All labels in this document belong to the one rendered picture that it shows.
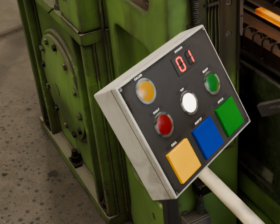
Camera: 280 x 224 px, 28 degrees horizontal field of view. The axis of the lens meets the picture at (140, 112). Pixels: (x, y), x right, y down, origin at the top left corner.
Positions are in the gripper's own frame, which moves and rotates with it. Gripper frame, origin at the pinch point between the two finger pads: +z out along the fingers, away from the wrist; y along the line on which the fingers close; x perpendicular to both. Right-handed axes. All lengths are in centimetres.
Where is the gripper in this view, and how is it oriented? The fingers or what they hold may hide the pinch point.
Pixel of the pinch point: (273, 107)
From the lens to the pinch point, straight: 130.4
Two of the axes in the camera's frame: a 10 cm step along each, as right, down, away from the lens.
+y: 6.0, -4.9, 6.2
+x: -4.7, -8.6, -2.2
